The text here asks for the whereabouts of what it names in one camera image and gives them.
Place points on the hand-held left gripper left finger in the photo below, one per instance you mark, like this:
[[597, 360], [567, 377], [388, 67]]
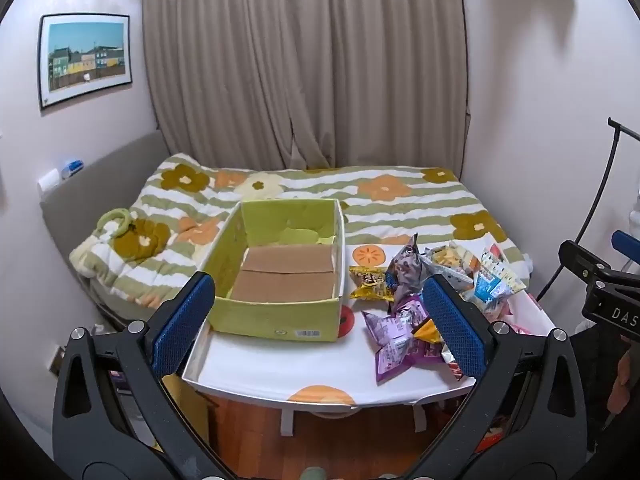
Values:
[[184, 327]]

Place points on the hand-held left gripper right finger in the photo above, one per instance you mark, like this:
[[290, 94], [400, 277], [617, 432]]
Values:
[[454, 330]]

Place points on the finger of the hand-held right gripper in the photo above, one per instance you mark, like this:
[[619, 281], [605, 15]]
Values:
[[582, 260], [627, 244]]

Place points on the purple snack packet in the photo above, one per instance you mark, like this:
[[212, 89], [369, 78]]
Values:
[[480, 280]]

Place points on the cartoon print snack packet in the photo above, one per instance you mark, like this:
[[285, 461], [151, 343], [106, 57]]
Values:
[[406, 266]]

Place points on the gold snack packet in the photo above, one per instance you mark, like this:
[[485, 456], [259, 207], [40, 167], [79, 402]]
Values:
[[369, 283]]

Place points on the green cardboard box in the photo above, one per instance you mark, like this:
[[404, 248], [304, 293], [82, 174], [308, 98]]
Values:
[[280, 270]]

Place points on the person's right hand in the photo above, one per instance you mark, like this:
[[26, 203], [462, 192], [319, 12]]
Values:
[[625, 372]]

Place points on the white persimmon print table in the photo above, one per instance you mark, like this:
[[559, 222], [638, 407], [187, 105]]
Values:
[[305, 365]]

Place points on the striped floral blanket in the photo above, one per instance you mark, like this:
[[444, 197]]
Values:
[[380, 190]]

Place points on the grey bed headboard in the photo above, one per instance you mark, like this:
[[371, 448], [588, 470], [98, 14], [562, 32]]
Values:
[[95, 175]]

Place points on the blue and white gadget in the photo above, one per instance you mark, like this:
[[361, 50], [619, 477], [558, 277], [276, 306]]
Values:
[[73, 168]]

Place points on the framed houses picture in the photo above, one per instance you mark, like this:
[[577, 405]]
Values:
[[85, 60]]

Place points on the beige curtain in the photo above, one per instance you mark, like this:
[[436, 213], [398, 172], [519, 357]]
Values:
[[300, 60]]

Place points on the low wall outlet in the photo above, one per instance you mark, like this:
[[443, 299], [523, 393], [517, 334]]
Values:
[[57, 360]]

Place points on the white wall switch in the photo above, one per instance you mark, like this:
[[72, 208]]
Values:
[[49, 180]]

